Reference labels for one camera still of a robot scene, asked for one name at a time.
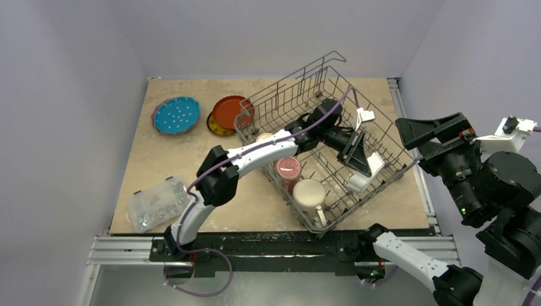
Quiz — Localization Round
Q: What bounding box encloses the orange fluted plate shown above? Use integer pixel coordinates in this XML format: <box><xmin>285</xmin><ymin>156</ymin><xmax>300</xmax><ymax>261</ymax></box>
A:
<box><xmin>212</xmin><ymin>96</ymin><xmax>255</xmax><ymax>129</ymax></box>

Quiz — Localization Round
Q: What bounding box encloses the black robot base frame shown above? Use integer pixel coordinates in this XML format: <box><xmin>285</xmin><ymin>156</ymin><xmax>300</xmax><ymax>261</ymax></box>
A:
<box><xmin>147</xmin><ymin>222</ymin><xmax>403</xmax><ymax>282</ymax></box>

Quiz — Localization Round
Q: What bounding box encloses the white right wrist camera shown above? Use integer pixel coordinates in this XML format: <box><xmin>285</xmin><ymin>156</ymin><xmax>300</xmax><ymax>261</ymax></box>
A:
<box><xmin>474</xmin><ymin>115</ymin><xmax>540</xmax><ymax>154</ymax></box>

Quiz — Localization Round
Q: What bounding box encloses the aluminium rail right side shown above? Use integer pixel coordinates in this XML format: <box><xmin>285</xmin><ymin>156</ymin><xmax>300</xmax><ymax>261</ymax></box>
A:
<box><xmin>387</xmin><ymin>78</ymin><xmax>461</xmax><ymax>266</ymax></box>

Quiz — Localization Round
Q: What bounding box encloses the yellow plate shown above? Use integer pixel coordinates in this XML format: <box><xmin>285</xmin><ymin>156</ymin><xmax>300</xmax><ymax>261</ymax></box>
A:
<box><xmin>206</xmin><ymin>112</ymin><xmax>236</xmax><ymax>137</ymax></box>

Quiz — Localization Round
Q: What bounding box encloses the blue polka dot plate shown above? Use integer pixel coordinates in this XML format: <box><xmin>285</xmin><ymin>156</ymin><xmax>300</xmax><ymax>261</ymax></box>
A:
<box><xmin>152</xmin><ymin>96</ymin><xmax>201</xmax><ymax>135</ymax></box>

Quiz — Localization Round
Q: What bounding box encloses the clear plastic screw box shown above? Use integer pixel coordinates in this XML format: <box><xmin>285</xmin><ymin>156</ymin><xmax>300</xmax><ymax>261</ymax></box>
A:
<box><xmin>128</xmin><ymin>176</ymin><xmax>189</xmax><ymax>233</ymax></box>

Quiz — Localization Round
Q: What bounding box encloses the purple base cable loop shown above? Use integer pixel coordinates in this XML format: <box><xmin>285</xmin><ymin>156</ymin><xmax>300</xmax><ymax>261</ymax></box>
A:
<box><xmin>163</xmin><ymin>247</ymin><xmax>235</xmax><ymax>298</ymax></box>

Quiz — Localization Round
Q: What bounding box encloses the green interior mushroom mug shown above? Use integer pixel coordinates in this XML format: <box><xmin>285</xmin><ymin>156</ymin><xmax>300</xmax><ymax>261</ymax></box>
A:
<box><xmin>292</xmin><ymin>178</ymin><xmax>327</xmax><ymax>228</ymax></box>

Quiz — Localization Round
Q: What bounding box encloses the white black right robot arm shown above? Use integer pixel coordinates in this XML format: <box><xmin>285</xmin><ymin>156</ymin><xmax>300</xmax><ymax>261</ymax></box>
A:
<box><xmin>358</xmin><ymin>113</ymin><xmax>540</xmax><ymax>305</ymax></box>

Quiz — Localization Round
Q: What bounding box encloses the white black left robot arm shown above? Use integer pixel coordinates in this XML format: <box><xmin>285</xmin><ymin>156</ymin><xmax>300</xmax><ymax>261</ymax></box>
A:
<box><xmin>165</xmin><ymin>99</ymin><xmax>375</xmax><ymax>261</ymax></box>

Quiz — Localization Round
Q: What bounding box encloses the tall cream seahorse cup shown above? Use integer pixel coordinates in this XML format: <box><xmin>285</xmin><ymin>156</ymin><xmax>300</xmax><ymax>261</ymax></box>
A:
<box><xmin>256</xmin><ymin>133</ymin><xmax>273</xmax><ymax>142</ymax></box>

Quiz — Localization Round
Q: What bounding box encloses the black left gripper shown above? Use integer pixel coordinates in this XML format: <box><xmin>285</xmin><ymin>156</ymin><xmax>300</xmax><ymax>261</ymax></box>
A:
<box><xmin>318</xmin><ymin>127</ymin><xmax>371</xmax><ymax>177</ymax></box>

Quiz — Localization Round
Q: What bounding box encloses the aluminium rail front left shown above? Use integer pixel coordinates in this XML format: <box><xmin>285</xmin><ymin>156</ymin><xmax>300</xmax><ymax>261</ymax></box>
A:
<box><xmin>87</xmin><ymin>237</ymin><xmax>153</xmax><ymax>265</ymax></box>

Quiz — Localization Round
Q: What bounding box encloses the grey wire dish rack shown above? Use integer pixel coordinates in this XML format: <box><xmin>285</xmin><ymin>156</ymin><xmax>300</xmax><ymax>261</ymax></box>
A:
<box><xmin>233</xmin><ymin>51</ymin><xmax>415</xmax><ymax>236</ymax></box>

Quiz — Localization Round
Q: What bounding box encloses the aluminium rail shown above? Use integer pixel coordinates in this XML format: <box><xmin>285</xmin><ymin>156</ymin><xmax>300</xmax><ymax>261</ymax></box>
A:
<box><xmin>87</xmin><ymin>237</ymin><xmax>153</xmax><ymax>265</ymax></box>
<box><xmin>387</xmin><ymin>78</ymin><xmax>461</xmax><ymax>266</ymax></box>

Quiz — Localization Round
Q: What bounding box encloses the pink ghost pattern mug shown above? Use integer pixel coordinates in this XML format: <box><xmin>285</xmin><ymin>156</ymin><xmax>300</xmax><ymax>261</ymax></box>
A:
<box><xmin>275</xmin><ymin>157</ymin><xmax>302</xmax><ymax>194</ymax></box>

